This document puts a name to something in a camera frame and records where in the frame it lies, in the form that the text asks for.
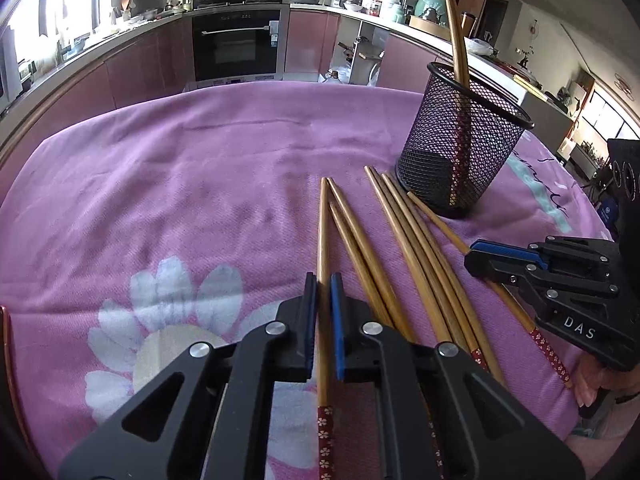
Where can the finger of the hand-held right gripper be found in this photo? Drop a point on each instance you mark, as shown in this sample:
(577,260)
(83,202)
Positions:
(505,251)
(492,266)

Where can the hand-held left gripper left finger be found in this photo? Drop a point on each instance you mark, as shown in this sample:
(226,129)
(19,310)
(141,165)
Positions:
(312,320)

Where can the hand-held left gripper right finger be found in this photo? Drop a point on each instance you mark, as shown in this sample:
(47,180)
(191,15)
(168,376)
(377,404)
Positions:
(338,325)

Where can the bunch of wooden chopsticks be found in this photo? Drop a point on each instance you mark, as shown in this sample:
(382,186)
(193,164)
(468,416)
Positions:
(407,245)

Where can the black mesh utensil holder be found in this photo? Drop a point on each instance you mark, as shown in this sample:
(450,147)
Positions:
(440,125)

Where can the person's right hand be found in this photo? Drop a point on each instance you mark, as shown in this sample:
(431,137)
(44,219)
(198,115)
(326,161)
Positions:
(590,380)

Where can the pink floral blanket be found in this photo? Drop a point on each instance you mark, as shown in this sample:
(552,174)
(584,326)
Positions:
(175,185)

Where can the white plastic bag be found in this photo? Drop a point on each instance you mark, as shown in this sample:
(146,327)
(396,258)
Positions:
(481,47)

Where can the cardboard box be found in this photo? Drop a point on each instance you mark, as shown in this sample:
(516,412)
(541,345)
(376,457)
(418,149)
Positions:
(427,27)

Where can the teal bag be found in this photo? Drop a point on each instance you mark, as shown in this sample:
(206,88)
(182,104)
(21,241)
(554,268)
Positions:
(432,5)

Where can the green canister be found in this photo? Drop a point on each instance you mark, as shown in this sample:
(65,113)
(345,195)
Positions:
(395,10)

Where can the white bowl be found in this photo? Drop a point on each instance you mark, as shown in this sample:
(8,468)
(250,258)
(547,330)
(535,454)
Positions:
(353,7)

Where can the pink kitchen cabinets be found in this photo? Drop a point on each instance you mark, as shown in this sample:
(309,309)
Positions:
(140,65)

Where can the kitchen window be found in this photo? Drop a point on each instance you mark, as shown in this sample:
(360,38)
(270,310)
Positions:
(60,0)

